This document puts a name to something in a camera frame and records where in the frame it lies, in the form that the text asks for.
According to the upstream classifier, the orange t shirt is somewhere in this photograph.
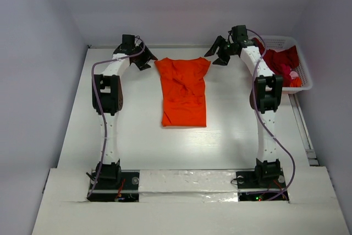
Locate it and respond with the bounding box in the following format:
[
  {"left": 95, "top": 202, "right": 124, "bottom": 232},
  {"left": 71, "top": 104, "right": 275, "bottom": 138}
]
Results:
[{"left": 155, "top": 57, "right": 211, "bottom": 127}]

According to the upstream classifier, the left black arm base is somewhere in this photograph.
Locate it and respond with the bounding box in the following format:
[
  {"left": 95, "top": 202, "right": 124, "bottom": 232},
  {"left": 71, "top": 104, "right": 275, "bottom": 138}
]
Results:
[{"left": 87, "top": 171, "right": 140, "bottom": 203}]

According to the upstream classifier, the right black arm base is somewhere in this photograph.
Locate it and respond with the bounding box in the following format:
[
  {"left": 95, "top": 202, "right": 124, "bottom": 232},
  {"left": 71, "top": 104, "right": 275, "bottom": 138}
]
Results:
[{"left": 230, "top": 171, "right": 289, "bottom": 202}]

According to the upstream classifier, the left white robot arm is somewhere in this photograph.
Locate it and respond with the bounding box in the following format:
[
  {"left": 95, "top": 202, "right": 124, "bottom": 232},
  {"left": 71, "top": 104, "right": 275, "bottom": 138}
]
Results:
[{"left": 91, "top": 34, "right": 157, "bottom": 188}]

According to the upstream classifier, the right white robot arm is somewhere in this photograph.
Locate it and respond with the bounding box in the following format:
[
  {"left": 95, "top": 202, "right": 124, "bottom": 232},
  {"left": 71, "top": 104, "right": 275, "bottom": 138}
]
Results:
[{"left": 205, "top": 25, "right": 283, "bottom": 187}]

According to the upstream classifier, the white plastic basket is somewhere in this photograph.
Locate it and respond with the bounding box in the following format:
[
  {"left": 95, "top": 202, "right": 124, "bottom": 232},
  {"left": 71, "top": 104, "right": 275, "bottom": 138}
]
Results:
[{"left": 254, "top": 35, "right": 312, "bottom": 94}]

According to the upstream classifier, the dark red t shirt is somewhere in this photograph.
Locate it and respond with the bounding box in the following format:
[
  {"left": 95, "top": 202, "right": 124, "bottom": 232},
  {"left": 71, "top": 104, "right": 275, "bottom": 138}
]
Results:
[{"left": 263, "top": 46, "right": 300, "bottom": 81}]

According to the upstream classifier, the pink cloth in basket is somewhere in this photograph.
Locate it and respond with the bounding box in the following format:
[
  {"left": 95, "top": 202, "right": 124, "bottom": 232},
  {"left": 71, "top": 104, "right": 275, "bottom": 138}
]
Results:
[{"left": 280, "top": 64, "right": 299, "bottom": 82}]

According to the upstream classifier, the small orange cloth in basket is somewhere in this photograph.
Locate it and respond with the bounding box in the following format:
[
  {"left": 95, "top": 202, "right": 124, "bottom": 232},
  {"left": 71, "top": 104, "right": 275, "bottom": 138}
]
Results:
[{"left": 289, "top": 77, "right": 303, "bottom": 88}]

